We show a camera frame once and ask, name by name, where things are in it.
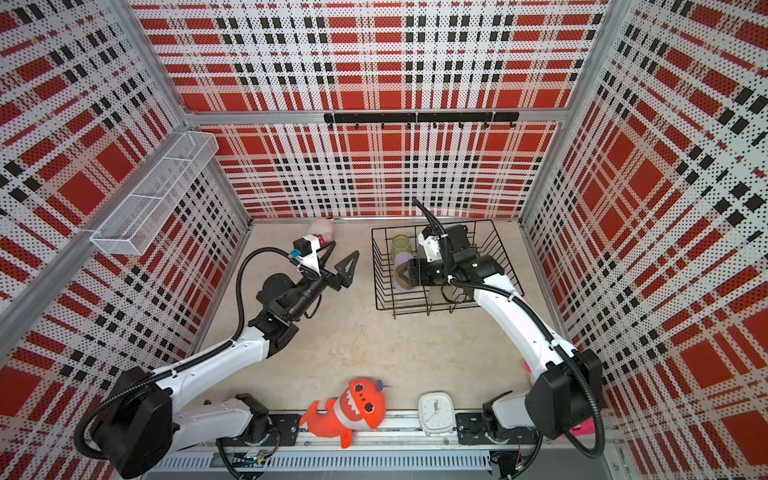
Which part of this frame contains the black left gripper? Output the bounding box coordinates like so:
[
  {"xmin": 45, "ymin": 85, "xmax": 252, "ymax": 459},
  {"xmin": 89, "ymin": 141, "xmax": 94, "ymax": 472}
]
[{"xmin": 288, "ymin": 250, "xmax": 358, "ymax": 321}]

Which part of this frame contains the purple plastic cup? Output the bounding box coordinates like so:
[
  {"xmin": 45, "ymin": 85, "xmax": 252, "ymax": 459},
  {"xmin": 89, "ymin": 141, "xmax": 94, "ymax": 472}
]
[{"xmin": 392, "ymin": 254, "xmax": 413, "ymax": 293}]

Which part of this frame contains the bright green plastic cup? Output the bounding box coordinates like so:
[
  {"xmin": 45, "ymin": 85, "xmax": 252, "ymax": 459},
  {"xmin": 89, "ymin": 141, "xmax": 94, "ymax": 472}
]
[{"xmin": 391, "ymin": 234, "xmax": 413, "ymax": 260}]

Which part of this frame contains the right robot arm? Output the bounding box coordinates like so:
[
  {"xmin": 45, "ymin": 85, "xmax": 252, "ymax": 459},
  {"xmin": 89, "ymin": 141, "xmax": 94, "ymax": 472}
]
[{"xmin": 397, "ymin": 199, "xmax": 606, "ymax": 459}]

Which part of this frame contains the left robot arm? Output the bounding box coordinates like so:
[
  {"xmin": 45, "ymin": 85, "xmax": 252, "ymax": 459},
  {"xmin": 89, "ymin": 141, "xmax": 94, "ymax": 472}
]
[{"xmin": 73, "ymin": 238, "xmax": 360, "ymax": 479}]

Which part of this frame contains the pink plush toy polka dress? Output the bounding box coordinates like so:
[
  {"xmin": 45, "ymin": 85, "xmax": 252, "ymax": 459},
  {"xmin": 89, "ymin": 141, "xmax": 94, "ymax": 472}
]
[{"xmin": 307, "ymin": 218, "xmax": 334, "ymax": 246}]

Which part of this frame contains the red shark plush toy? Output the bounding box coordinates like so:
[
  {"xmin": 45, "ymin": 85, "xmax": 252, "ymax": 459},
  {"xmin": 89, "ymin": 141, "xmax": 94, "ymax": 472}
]
[{"xmin": 299, "ymin": 378, "xmax": 387, "ymax": 449}]

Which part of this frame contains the white kitchen scale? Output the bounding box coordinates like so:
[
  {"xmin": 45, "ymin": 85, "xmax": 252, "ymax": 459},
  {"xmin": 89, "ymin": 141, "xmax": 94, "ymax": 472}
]
[{"xmin": 418, "ymin": 392, "xmax": 456, "ymax": 436}]

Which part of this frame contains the white pink owl plush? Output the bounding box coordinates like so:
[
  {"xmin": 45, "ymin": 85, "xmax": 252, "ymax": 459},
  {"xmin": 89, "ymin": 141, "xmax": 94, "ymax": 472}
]
[{"xmin": 524, "ymin": 364, "xmax": 595, "ymax": 439}]

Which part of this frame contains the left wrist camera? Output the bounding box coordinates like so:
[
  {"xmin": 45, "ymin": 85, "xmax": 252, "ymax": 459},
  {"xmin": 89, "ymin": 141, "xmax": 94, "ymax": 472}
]
[{"xmin": 289, "ymin": 234, "xmax": 321, "ymax": 274}]

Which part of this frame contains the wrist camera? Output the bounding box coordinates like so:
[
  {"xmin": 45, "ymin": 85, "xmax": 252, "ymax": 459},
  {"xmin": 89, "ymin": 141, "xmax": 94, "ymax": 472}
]
[
  {"xmin": 289, "ymin": 234, "xmax": 321, "ymax": 274},
  {"xmin": 417, "ymin": 228, "xmax": 442, "ymax": 263}
]

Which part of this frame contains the black wire dish rack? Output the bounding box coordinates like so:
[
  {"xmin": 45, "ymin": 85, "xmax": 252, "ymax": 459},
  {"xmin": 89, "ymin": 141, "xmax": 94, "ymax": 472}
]
[{"xmin": 371, "ymin": 219, "xmax": 524, "ymax": 317}]

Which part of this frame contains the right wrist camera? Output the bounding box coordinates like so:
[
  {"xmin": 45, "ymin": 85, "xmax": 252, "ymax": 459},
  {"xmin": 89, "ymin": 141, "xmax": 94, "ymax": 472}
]
[{"xmin": 417, "ymin": 228, "xmax": 442, "ymax": 263}]

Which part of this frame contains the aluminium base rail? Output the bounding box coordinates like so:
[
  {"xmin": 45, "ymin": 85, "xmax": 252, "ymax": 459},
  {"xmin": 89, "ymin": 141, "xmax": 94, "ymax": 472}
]
[{"xmin": 143, "ymin": 409, "xmax": 541, "ymax": 475}]

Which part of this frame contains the black wall hook rail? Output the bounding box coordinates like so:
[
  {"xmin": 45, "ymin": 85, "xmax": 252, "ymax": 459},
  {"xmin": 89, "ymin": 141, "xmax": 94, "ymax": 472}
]
[{"xmin": 323, "ymin": 111, "xmax": 520, "ymax": 127}]

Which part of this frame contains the white wire mesh shelf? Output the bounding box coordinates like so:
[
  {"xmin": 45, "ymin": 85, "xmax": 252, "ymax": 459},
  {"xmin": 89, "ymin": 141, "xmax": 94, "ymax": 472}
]
[{"xmin": 91, "ymin": 131, "xmax": 218, "ymax": 256}]

